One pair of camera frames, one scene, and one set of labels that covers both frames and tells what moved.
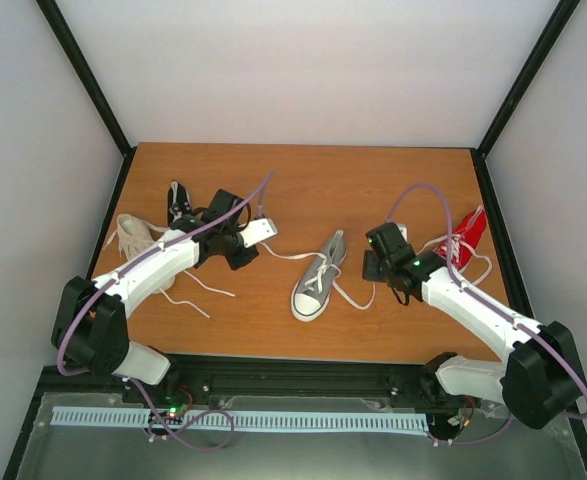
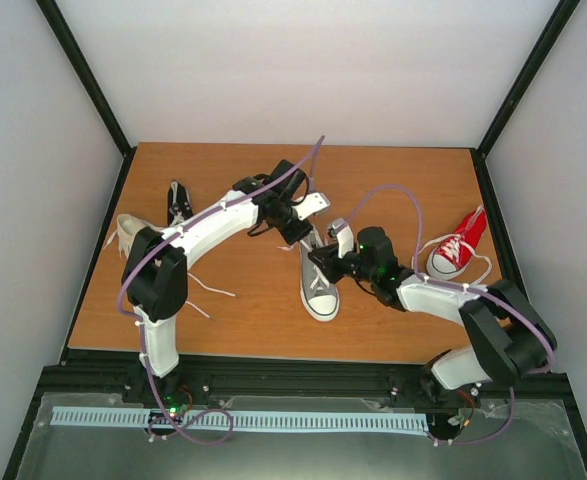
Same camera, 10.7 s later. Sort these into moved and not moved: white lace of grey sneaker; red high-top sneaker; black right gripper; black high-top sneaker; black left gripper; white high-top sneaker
Moved: white lace of grey sneaker; black left gripper; black right gripper
Not moved: white high-top sneaker; red high-top sneaker; black high-top sneaker
